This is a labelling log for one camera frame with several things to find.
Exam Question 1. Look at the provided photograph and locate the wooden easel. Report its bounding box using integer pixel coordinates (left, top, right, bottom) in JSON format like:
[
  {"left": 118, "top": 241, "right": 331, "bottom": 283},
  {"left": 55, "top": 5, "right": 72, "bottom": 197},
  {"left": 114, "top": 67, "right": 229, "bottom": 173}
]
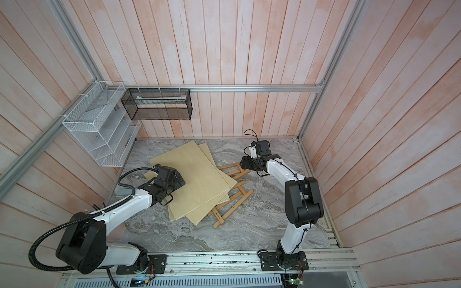
[
  {"left": 217, "top": 163, "right": 250, "bottom": 180},
  {"left": 208, "top": 181, "right": 254, "bottom": 229}
]

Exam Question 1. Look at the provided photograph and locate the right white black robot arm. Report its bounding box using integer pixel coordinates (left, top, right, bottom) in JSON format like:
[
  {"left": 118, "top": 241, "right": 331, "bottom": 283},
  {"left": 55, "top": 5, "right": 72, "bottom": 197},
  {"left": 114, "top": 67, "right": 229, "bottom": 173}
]
[{"left": 240, "top": 155, "right": 324, "bottom": 270}]

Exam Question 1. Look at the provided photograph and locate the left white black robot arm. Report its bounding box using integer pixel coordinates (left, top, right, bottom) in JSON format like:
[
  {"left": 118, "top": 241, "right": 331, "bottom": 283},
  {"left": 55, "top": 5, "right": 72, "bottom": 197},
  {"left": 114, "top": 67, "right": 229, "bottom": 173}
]
[{"left": 56, "top": 164, "right": 186, "bottom": 274}]

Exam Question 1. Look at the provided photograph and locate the wooden easel under boards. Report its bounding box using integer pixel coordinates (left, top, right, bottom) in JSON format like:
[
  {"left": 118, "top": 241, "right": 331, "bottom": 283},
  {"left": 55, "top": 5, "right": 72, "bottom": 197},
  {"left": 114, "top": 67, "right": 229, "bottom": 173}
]
[{"left": 208, "top": 181, "right": 254, "bottom": 229}]

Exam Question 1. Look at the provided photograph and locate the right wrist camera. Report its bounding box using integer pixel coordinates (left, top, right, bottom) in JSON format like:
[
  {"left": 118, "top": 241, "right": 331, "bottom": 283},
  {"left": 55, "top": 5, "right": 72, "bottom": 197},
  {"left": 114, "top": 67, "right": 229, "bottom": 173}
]
[{"left": 249, "top": 140, "right": 271, "bottom": 158}]

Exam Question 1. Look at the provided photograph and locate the black wire mesh basket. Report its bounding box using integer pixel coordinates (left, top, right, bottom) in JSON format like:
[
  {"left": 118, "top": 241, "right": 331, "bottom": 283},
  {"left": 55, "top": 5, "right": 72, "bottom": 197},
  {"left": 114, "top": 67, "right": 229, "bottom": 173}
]
[{"left": 121, "top": 88, "right": 193, "bottom": 121}]

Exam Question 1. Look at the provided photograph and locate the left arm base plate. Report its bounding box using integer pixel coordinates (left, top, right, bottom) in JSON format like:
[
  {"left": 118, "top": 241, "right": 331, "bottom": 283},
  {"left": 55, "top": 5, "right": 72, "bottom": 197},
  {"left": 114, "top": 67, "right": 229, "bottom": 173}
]
[{"left": 116, "top": 254, "right": 168, "bottom": 275}]

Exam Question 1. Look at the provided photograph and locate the white wire mesh shelf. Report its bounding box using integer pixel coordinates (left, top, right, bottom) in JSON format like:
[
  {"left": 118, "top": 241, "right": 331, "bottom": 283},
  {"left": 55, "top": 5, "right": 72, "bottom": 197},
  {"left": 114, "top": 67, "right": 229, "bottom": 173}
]
[{"left": 62, "top": 81, "right": 140, "bottom": 167}]

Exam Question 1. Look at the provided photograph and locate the horizontal aluminium wall profile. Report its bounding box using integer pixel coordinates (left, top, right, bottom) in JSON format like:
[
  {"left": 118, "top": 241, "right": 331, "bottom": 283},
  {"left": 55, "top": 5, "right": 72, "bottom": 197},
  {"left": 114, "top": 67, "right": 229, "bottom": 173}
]
[{"left": 122, "top": 84, "right": 323, "bottom": 93}]

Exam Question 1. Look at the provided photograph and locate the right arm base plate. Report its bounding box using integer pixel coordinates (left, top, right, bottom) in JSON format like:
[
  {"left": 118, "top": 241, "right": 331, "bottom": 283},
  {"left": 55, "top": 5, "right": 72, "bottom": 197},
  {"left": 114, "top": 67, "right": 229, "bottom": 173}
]
[{"left": 257, "top": 250, "right": 309, "bottom": 271}]

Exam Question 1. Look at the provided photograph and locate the aluminium front rail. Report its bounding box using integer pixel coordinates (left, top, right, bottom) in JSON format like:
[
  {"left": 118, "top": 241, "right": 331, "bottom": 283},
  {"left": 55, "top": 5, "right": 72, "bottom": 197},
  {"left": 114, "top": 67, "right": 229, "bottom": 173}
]
[{"left": 58, "top": 248, "right": 367, "bottom": 288}]

